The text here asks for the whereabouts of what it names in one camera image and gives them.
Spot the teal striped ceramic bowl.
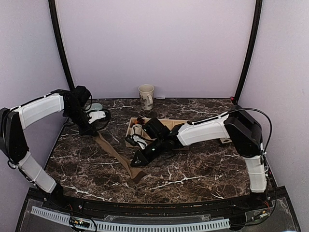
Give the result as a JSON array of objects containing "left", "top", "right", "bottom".
[{"left": 89, "top": 103, "right": 103, "bottom": 111}]

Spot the black front table rail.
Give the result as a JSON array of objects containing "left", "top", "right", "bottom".
[{"left": 26, "top": 187, "right": 288, "bottom": 218}]

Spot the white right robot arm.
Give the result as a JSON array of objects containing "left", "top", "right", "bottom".
[{"left": 130, "top": 105, "right": 268, "bottom": 210}]

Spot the black right corner post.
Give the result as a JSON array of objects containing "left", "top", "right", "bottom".
[{"left": 231, "top": 0, "right": 263, "bottom": 105}]

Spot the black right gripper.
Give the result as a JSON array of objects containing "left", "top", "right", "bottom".
[{"left": 130, "top": 136, "right": 166, "bottom": 167}]

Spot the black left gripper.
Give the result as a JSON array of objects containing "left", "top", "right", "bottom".
[{"left": 64, "top": 105, "right": 98, "bottom": 136}]

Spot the beige ribbed sock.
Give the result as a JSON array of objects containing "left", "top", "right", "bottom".
[{"left": 93, "top": 132, "right": 147, "bottom": 184}]

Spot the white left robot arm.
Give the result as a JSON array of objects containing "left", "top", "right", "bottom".
[{"left": 0, "top": 86, "right": 111, "bottom": 211}]

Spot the white slotted cable duct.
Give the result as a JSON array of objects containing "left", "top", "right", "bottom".
[{"left": 30, "top": 206, "right": 230, "bottom": 232}]

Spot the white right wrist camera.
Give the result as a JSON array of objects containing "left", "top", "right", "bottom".
[{"left": 125, "top": 134, "right": 147, "bottom": 150}]

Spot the coral pattern ceramic mug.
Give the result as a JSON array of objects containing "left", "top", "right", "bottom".
[{"left": 138, "top": 84, "right": 155, "bottom": 111}]

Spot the black left corner post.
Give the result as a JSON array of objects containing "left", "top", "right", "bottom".
[{"left": 48, "top": 0, "right": 75, "bottom": 90}]

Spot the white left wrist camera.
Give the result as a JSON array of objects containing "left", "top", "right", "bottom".
[{"left": 86, "top": 110, "right": 107, "bottom": 124}]

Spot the black corner post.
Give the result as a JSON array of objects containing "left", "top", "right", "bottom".
[
  {"left": 231, "top": 0, "right": 263, "bottom": 105},
  {"left": 48, "top": 0, "right": 75, "bottom": 90}
]

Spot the rolled red argyle sock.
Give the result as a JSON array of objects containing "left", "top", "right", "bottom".
[{"left": 135, "top": 117, "right": 145, "bottom": 125}]

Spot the rolled white ribbed sock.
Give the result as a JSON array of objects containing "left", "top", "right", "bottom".
[{"left": 132, "top": 124, "right": 143, "bottom": 135}]

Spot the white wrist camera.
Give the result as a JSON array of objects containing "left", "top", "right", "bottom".
[
  {"left": 125, "top": 134, "right": 147, "bottom": 150},
  {"left": 86, "top": 110, "right": 107, "bottom": 124}
]

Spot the wooden compartment tray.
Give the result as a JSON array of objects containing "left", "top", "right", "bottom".
[{"left": 126, "top": 117, "right": 189, "bottom": 151}]

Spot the green circuit board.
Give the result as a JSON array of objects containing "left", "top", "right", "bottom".
[{"left": 69, "top": 217, "right": 90, "bottom": 228}]

